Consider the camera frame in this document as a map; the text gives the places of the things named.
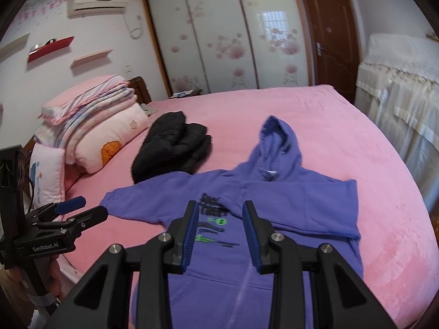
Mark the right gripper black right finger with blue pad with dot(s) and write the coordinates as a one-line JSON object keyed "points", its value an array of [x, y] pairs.
{"points": [[340, 299]]}

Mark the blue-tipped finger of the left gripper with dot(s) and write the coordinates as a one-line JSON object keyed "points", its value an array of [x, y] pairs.
{"points": [[70, 205]]}

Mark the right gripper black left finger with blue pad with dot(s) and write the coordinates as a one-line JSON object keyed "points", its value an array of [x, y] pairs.
{"points": [[101, 299]]}

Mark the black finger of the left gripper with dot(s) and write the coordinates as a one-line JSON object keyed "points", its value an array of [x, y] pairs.
{"points": [[85, 220]]}

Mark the purple hoodie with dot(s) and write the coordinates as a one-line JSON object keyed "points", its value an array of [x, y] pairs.
{"points": [[221, 287]]}

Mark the person's left hand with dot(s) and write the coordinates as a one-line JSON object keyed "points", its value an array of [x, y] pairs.
{"points": [[55, 284]]}

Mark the small pink cartoon pillow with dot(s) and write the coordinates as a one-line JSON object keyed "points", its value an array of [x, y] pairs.
{"points": [[47, 173]]}

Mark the pink pillow with orange print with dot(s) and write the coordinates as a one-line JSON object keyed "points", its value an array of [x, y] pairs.
{"points": [[99, 145]]}

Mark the pink bed sheet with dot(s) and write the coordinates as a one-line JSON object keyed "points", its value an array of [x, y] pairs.
{"points": [[377, 197]]}

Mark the folded pink striped blankets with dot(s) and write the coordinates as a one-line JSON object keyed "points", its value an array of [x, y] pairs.
{"points": [[71, 114]]}

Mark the black puffer jacket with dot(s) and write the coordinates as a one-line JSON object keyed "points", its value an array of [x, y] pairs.
{"points": [[171, 145]]}

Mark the brown wooden headboard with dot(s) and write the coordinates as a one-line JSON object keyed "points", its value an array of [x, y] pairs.
{"points": [[139, 85]]}

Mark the cream lace-covered furniture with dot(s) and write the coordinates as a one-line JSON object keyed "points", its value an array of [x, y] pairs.
{"points": [[397, 89]]}

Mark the floral sliding wardrobe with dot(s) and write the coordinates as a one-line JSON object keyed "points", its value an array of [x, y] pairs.
{"points": [[225, 45]]}

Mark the brown wooden door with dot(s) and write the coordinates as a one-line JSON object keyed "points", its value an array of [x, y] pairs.
{"points": [[335, 44]]}

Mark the beige wall shelf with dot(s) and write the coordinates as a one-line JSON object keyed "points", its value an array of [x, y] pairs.
{"points": [[90, 58]]}

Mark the red wall shelf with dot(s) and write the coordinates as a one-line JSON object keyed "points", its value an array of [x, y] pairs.
{"points": [[49, 48]]}

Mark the white wall shelf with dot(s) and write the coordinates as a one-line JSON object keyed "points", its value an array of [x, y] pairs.
{"points": [[13, 45]]}

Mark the white wall air conditioner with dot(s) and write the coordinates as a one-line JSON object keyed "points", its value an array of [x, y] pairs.
{"points": [[92, 7]]}

